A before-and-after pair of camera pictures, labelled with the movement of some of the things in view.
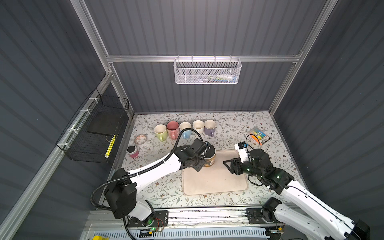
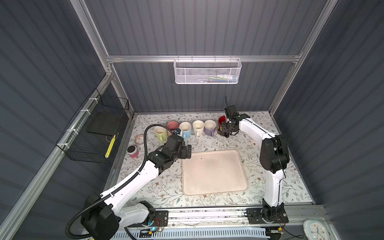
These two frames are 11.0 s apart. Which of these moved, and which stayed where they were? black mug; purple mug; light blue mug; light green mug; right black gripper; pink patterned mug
Moved: right black gripper; black mug
Stayed: purple mug; pink patterned mug; light blue mug; light green mug
